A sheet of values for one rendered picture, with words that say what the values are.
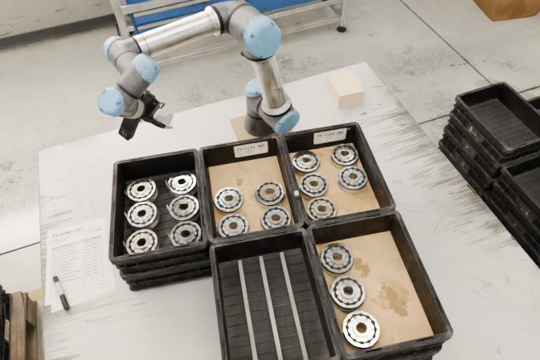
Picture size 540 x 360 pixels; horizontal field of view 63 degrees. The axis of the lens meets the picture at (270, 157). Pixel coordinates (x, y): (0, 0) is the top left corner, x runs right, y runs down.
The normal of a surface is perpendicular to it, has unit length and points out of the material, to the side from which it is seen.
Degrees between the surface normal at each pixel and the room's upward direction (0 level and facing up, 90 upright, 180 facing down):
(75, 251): 0
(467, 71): 0
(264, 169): 0
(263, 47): 83
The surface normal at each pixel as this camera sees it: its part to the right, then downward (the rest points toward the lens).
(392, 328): -0.04, -0.65
